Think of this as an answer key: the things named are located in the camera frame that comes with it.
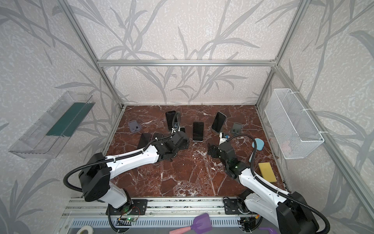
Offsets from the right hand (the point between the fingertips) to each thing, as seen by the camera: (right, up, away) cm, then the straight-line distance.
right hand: (214, 139), depth 85 cm
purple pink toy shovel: (-8, -38, -16) cm, 42 cm away
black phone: (-39, 0, +16) cm, 42 cm away
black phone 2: (-9, +6, +9) cm, 14 cm away
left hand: (-19, +3, 0) cm, 19 cm away
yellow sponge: (+31, -19, -1) cm, 37 cm away
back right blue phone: (+6, +10, +23) cm, 26 cm away
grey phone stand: (-54, +7, +16) cm, 57 cm away
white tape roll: (-62, -39, -17) cm, 75 cm away
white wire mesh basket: (+32, +6, -23) cm, 40 cm away
